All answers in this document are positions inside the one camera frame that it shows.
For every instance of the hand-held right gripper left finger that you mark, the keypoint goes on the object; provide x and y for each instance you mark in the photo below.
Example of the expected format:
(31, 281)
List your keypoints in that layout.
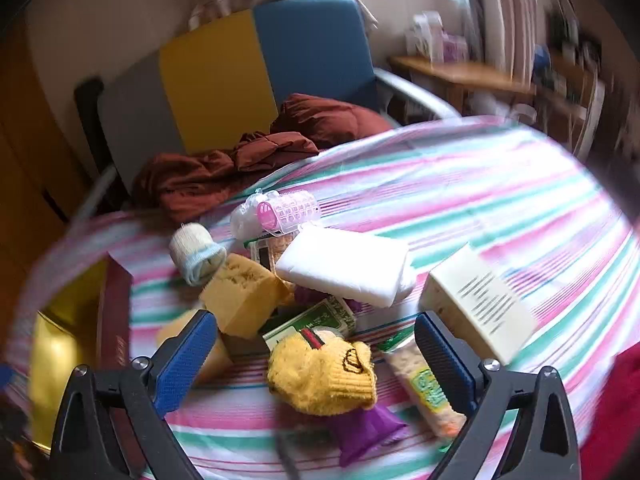
(182, 360)

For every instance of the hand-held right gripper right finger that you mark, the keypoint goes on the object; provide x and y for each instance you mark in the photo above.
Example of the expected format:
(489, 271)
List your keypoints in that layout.
(440, 355)

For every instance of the maroon box gold inside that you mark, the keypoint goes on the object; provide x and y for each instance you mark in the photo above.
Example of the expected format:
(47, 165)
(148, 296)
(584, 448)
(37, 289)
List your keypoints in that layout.
(115, 310)

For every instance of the purple packet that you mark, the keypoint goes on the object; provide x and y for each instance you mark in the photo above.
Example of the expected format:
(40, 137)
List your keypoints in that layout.
(302, 294)
(365, 430)

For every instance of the snack bar green label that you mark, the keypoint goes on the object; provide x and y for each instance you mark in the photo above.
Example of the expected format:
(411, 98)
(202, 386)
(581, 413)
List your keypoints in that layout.
(412, 385)

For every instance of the white printed box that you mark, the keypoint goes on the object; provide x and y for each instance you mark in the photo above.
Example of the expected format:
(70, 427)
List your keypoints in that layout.
(475, 300)

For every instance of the large yellow sponge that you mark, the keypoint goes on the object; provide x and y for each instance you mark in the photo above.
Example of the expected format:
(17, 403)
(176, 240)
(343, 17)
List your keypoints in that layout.
(240, 290)

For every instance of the white tissue pack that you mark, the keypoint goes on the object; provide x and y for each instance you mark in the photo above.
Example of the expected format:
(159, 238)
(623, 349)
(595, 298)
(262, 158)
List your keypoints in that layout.
(345, 265)

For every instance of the green paper packet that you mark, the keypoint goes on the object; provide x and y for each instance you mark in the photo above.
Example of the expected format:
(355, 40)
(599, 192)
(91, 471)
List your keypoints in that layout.
(310, 320)

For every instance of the clear cracker packet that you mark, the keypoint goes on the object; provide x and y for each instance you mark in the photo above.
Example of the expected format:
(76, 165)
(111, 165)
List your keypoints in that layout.
(270, 255)

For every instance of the white crumpled plastic bag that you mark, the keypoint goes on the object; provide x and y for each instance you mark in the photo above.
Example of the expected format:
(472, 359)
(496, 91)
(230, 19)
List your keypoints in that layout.
(242, 222)

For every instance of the striped pink green cloth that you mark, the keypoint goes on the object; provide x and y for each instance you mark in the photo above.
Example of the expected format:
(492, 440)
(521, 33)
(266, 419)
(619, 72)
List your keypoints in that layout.
(450, 195)

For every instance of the pink hair roller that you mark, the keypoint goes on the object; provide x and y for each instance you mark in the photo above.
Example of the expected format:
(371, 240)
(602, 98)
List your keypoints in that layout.
(287, 211)

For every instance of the maroon crumpled cloth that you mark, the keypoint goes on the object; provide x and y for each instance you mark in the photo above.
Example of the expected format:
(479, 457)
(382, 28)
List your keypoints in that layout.
(210, 175)

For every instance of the red cloth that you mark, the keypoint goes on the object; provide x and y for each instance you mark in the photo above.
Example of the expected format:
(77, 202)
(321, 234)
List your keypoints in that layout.
(620, 410)

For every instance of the wooden cabinet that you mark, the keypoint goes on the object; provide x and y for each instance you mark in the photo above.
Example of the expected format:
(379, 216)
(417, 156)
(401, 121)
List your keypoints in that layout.
(30, 160)

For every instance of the wooden desk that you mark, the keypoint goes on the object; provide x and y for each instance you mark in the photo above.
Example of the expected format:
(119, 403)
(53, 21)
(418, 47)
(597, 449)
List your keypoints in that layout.
(465, 75)

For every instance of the grey yellow blue chair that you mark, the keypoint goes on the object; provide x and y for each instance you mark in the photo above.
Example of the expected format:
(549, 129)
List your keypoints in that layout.
(215, 75)

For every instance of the cluttered shelf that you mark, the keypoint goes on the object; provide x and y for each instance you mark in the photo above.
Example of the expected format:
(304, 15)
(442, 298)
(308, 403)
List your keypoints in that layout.
(570, 85)

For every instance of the pink white boxes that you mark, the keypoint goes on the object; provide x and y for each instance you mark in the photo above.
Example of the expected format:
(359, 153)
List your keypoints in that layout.
(435, 40)

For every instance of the striped curtain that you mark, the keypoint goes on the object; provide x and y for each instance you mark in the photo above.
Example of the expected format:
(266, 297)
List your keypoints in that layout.
(505, 20)

